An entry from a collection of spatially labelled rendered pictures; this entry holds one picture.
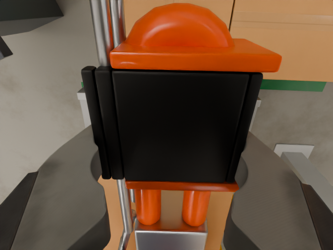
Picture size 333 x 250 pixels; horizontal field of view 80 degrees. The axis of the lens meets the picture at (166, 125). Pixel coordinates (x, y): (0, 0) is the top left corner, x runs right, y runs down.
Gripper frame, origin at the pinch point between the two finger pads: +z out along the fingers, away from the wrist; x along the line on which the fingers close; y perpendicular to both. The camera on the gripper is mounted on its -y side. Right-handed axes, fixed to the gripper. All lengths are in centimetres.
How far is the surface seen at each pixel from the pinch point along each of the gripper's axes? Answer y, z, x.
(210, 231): 52, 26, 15
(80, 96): 24, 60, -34
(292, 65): 11, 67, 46
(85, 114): 32, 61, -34
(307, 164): 90, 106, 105
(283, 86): 37, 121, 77
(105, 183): 33.4, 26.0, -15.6
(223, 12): -6, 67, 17
